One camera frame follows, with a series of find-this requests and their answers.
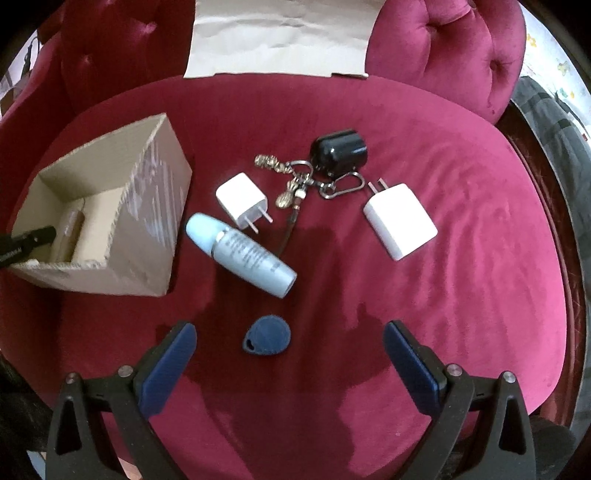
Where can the brown cosmetic tube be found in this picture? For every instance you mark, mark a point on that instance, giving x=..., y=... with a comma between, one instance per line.
x=64, y=235

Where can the large white charger plug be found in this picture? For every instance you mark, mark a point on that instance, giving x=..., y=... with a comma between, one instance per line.
x=399, y=221

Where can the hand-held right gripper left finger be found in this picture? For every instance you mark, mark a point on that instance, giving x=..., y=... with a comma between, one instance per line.
x=168, y=364

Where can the blue key fob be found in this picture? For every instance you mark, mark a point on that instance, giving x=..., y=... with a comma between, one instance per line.
x=268, y=334

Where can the white printed blanket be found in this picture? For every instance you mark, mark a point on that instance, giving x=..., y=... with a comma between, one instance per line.
x=549, y=60

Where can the cardboard box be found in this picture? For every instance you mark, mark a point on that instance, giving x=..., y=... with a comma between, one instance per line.
x=147, y=230

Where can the brown paper sheet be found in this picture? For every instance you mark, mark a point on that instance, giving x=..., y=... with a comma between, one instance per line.
x=277, y=37

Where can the light blue bottle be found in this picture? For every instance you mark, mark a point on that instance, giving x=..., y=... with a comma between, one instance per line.
x=244, y=254

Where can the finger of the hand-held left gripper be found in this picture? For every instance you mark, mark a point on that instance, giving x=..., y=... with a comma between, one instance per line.
x=27, y=242

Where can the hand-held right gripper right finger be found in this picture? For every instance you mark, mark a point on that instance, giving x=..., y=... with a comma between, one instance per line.
x=413, y=364

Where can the red velvet armchair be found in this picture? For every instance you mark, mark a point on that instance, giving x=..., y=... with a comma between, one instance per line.
x=369, y=300

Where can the dark cloth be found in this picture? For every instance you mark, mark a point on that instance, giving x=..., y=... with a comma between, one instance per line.
x=18, y=406

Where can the small white charger plug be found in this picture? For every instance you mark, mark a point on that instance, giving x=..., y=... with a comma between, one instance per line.
x=240, y=196

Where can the grey cloth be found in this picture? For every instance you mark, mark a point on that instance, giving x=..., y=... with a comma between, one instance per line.
x=554, y=138

